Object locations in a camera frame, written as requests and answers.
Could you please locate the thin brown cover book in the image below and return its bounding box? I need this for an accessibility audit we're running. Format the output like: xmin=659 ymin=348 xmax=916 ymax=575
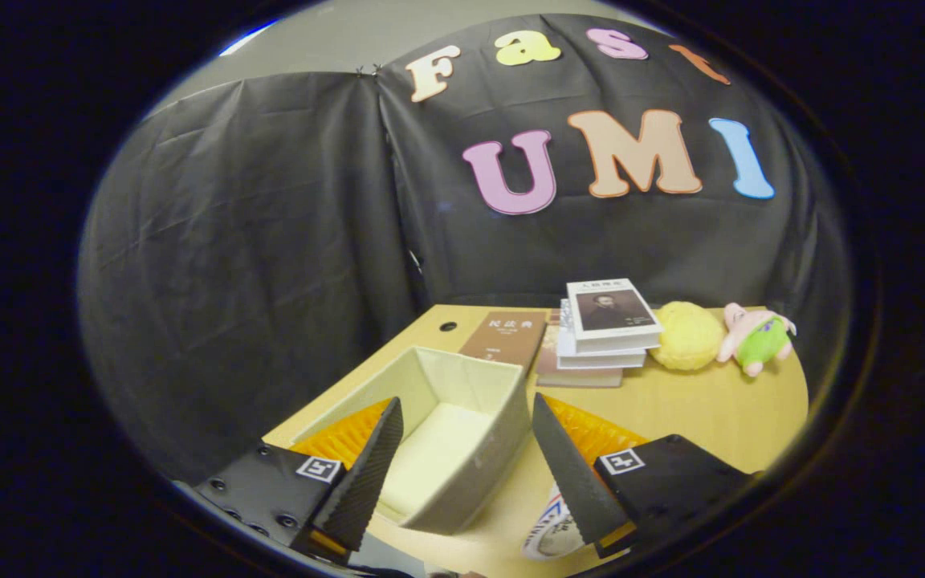
xmin=459 ymin=311 xmax=548 ymax=378

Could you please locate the ceiling light panel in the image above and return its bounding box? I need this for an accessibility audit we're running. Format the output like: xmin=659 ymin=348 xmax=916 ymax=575
xmin=218 ymin=18 xmax=280 ymax=59

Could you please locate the white portrait cover book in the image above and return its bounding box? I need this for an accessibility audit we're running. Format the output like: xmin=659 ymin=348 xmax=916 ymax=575
xmin=566 ymin=278 xmax=664 ymax=354

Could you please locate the pink and green plush toy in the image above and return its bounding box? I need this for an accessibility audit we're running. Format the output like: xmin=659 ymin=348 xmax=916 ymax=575
xmin=715 ymin=303 xmax=797 ymax=378

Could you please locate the round yellow plush cushion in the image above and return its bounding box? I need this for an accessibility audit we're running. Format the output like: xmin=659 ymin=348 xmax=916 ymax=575
xmin=650 ymin=301 xmax=727 ymax=372

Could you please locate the fabric storage box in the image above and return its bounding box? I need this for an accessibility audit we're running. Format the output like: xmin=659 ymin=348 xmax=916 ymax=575
xmin=290 ymin=345 xmax=533 ymax=536

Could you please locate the white canvas shoe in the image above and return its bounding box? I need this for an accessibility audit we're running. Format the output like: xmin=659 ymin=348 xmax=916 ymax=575
xmin=521 ymin=482 xmax=592 ymax=561

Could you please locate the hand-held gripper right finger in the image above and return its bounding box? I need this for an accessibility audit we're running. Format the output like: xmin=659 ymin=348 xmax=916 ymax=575
xmin=532 ymin=393 xmax=756 ymax=559

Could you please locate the thick brown book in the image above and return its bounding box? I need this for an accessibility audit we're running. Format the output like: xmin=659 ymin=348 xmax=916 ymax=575
xmin=535 ymin=309 xmax=624 ymax=389

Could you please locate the plain white book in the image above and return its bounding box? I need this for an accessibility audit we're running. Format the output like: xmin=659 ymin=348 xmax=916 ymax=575
xmin=556 ymin=299 xmax=648 ymax=371

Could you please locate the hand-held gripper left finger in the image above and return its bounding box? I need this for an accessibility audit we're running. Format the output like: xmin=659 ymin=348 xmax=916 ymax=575
xmin=194 ymin=397 xmax=405 ymax=563

